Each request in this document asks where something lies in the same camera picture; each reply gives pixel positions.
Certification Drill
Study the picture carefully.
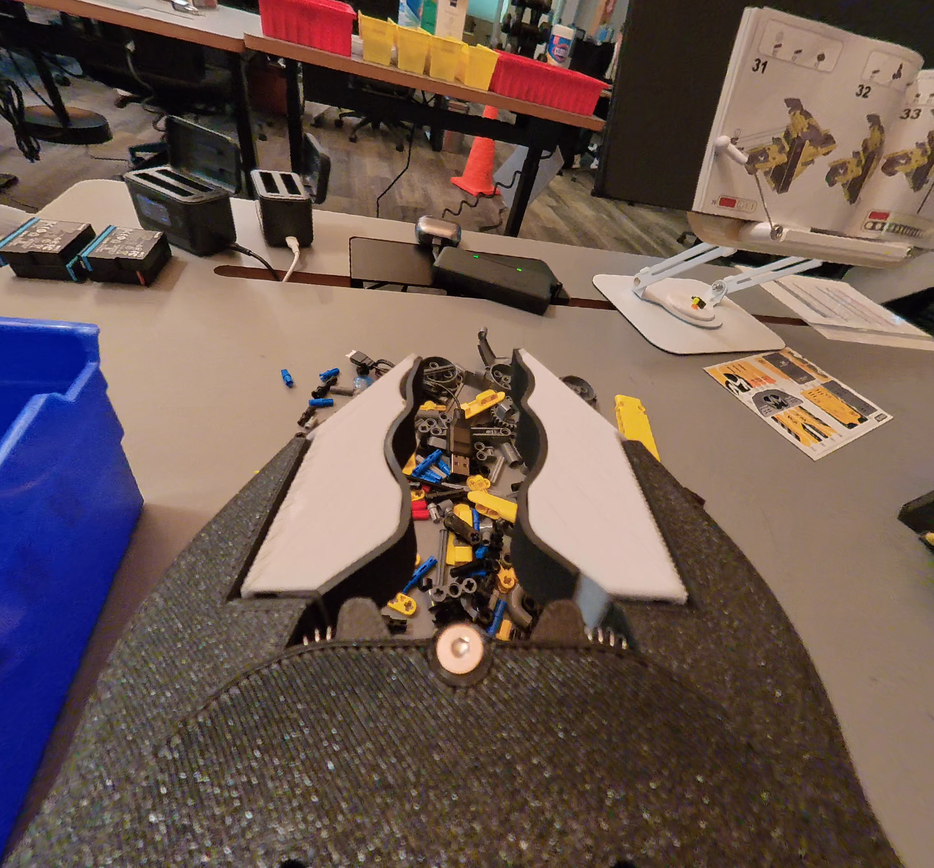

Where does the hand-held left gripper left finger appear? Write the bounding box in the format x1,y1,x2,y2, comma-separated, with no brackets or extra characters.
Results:
238,352,426,602

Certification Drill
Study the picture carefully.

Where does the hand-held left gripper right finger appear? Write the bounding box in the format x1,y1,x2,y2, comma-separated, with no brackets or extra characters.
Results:
508,347,690,632

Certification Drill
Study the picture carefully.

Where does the pile of small building parts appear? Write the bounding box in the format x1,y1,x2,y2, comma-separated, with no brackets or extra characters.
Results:
295,328,664,641

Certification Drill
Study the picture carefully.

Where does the instruction booklet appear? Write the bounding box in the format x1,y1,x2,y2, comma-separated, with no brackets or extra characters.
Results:
692,6,934,242

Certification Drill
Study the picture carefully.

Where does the yellow long panel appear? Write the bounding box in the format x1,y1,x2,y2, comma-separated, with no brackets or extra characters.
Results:
614,394,663,463

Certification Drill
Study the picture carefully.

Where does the white book stand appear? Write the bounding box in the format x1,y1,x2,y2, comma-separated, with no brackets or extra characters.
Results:
593,133,922,356

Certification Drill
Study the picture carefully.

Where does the yellow grey sticker sheet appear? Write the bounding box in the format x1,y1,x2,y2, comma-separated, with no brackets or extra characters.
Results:
704,349,893,461

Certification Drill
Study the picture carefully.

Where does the black power adapter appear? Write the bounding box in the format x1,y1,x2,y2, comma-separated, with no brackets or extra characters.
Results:
432,248,563,315

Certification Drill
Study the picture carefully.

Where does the blue plastic bin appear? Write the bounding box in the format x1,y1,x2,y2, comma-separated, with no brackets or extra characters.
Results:
0,317,144,843

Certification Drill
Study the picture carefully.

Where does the silver rounded device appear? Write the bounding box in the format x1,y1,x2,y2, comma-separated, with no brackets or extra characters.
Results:
414,215,464,249

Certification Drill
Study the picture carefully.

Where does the black battery charger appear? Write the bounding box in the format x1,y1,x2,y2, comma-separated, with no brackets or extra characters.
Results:
124,117,242,256
250,133,331,248

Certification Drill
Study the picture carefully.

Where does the printed paper sheet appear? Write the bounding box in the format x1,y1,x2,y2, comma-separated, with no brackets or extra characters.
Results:
759,275,934,342

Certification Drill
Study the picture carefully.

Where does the black battery pack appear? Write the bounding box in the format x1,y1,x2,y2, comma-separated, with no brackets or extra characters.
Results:
0,219,96,282
79,226,172,287

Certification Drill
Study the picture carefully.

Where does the orange traffic cone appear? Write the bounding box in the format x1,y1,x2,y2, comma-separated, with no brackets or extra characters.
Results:
450,104,506,198

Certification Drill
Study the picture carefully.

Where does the red plastic bin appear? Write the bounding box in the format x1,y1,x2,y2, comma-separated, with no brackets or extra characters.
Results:
489,50,611,118
251,0,360,59

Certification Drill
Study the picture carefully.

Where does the wooden-edged table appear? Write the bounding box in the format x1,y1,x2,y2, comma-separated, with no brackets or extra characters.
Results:
0,0,265,179
244,31,608,238

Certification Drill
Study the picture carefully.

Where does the small yellow bin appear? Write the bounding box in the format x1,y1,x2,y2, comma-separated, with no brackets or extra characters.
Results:
394,24,436,75
428,34,469,83
358,11,400,67
460,44,502,90

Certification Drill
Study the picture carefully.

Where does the black divider panel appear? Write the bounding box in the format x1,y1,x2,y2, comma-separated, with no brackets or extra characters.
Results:
593,0,934,209

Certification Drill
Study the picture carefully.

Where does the dumbbell rack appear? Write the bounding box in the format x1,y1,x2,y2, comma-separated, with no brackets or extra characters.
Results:
502,0,557,45

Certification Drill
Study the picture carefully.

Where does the black usb cable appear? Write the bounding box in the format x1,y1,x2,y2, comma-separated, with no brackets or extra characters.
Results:
346,349,477,478

